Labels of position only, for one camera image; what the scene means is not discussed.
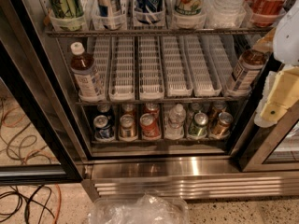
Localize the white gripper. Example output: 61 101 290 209
252 0 299 122

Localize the green soda can front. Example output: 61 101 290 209
188 112 208 138

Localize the green soda can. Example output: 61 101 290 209
187 103 203 120
188 112 208 138

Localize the coca-cola can top shelf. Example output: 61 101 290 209
249 0 286 27

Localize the gold soda can rear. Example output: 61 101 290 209
208 101 227 120

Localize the gold soda can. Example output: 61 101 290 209
211 112 234 135
208 101 227 120

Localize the right glass fridge door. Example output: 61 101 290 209
240 63 299 172

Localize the glass fridge door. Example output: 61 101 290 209
0 0 85 185
240 63 299 172

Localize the gold soda can front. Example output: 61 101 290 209
211 112 234 135

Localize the green soda can rear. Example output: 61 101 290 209
187 103 203 120

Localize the red soda can rear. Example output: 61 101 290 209
143 103 160 119

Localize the red soda can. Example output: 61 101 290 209
143 103 160 119
140 113 161 139

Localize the red soda can front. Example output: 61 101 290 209
140 113 161 139

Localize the brown soda can rear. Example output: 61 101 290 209
121 104 136 117

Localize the brown soda can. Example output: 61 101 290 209
121 104 136 117
120 115 136 138

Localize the brown soda can front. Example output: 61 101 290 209
120 115 136 138

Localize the blue soda can rear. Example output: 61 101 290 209
97 104 115 121

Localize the blue soda can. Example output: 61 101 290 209
93 115 114 140
97 104 115 121

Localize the blue soda can front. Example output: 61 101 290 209
93 115 114 140

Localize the green tall can top shelf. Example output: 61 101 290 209
50 0 84 19

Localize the left glass fridge door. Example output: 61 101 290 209
0 0 85 185

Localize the right tea bottle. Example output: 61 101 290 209
226 49 268 91

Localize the tea bottle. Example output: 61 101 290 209
226 49 268 91
70 42 103 102

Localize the clear water bottle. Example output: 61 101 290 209
165 104 186 140

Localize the clear plastic bin with bag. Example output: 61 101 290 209
88 194 190 224

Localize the left tea bottle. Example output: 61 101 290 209
70 42 103 102

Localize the top wire shelf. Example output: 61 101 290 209
46 27 272 37

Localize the wire shelf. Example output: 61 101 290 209
76 96 249 105
46 27 272 37

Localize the middle wire shelf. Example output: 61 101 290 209
76 96 249 105

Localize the black cable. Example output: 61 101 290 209
0 96 56 224

